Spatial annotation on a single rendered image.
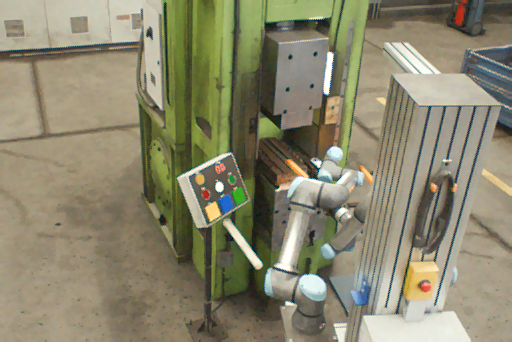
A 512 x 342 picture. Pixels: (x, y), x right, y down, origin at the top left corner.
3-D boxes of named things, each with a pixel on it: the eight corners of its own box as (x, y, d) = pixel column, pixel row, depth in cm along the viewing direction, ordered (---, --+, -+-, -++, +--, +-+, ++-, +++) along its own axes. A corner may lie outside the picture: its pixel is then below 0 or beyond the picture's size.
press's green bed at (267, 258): (315, 293, 387) (323, 238, 364) (266, 308, 372) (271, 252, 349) (277, 246, 430) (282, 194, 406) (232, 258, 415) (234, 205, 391)
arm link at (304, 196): (292, 305, 239) (324, 180, 245) (259, 295, 243) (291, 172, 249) (297, 304, 250) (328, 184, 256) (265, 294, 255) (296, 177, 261)
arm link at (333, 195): (347, 192, 240) (366, 167, 285) (322, 186, 243) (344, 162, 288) (342, 217, 243) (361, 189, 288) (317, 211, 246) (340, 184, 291)
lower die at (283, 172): (305, 178, 340) (307, 165, 336) (276, 184, 332) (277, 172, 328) (273, 147, 372) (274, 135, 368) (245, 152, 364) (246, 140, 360)
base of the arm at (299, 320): (329, 334, 246) (331, 317, 241) (294, 336, 244) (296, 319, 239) (321, 309, 259) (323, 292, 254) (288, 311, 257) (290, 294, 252)
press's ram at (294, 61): (333, 105, 323) (342, 36, 302) (273, 115, 307) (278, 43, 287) (297, 79, 355) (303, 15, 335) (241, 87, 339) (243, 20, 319)
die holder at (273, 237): (323, 238, 364) (331, 178, 341) (270, 252, 348) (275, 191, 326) (282, 194, 406) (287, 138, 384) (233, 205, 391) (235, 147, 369)
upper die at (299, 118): (311, 124, 322) (313, 109, 317) (280, 130, 314) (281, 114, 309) (277, 96, 354) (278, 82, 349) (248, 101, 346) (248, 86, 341)
